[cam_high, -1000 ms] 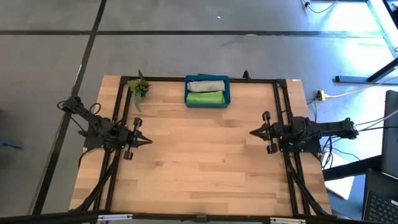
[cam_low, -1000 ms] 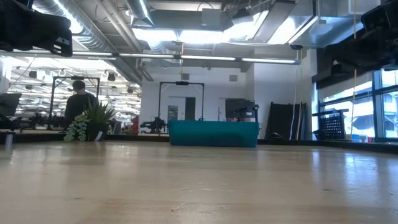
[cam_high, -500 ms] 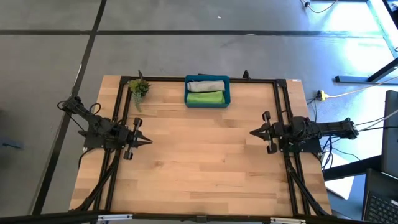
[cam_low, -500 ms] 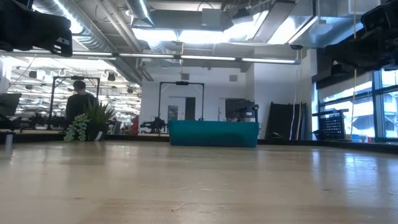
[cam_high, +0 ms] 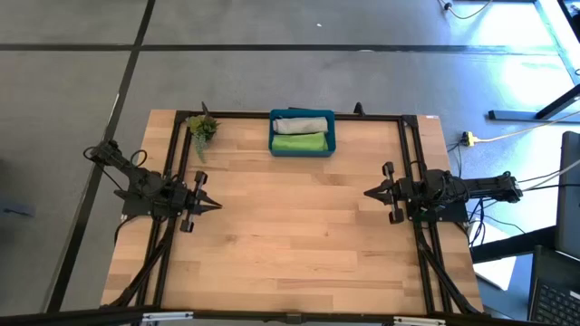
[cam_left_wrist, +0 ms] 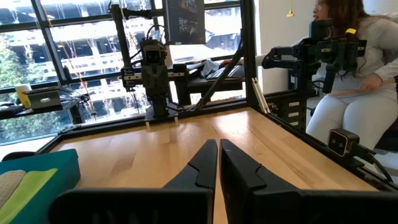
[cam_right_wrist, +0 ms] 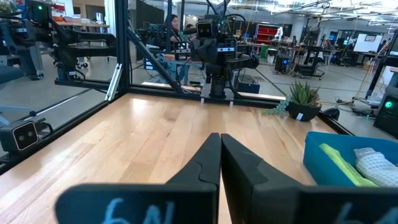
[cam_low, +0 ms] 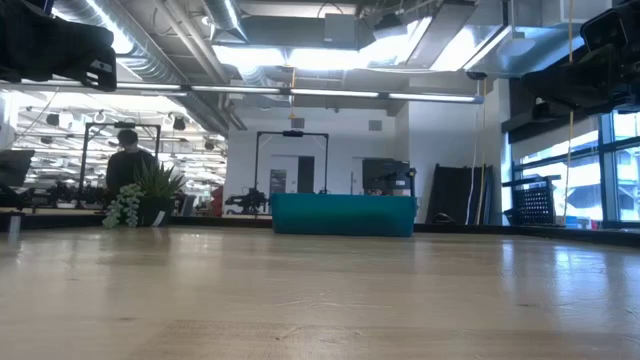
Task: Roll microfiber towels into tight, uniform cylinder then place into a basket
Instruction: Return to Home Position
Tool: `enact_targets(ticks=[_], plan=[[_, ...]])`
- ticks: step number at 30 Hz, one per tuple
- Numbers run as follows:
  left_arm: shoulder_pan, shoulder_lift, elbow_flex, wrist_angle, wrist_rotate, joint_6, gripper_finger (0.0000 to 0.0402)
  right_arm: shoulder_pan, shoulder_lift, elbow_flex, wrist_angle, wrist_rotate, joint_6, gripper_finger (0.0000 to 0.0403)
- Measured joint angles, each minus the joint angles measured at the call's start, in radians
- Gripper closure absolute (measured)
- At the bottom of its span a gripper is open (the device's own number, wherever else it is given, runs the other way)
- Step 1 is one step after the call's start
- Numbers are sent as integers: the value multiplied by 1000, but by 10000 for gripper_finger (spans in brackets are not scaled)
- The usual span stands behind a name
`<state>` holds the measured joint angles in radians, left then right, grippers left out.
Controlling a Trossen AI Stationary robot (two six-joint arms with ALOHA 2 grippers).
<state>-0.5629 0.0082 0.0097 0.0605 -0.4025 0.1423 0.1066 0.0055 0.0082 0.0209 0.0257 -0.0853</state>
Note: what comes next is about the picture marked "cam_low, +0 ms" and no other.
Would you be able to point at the person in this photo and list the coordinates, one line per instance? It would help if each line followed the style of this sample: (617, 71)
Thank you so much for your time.
(125, 165)

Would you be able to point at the dark monitor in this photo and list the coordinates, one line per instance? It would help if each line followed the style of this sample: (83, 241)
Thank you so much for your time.
(15, 167)

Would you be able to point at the dark dome camera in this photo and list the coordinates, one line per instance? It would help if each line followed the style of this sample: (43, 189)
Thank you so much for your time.
(476, 76)

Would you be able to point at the small potted green plant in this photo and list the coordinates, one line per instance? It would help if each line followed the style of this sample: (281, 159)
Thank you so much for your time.
(150, 195)

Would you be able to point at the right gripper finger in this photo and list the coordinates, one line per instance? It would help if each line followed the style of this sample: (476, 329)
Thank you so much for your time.
(575, 85)

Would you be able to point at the grey wall vent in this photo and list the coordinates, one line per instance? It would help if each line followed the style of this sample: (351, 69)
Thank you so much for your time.
(297, 123)
(375, 126)

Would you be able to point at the black background robot arm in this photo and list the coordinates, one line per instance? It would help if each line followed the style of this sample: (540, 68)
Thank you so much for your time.
(247, 201)

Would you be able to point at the black cabinet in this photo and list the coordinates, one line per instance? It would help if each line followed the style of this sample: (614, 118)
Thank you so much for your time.
(385, 175)

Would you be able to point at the black leaning panels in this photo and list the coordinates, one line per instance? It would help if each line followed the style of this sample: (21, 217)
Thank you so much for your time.
(450, 190)

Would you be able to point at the dark door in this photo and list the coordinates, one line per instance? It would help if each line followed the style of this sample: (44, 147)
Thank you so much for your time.
(306, 175)

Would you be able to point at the wall poster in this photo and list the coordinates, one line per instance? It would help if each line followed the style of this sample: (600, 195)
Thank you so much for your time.
(278, 180)

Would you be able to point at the black perforated crate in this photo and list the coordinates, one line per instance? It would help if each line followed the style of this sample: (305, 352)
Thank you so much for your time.
(535, 200)

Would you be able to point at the red object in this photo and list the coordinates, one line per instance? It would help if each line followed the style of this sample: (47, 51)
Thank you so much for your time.
(217, 200)

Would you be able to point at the blue plastic basket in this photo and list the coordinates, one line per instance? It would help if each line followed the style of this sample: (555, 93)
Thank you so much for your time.
(345, 215)

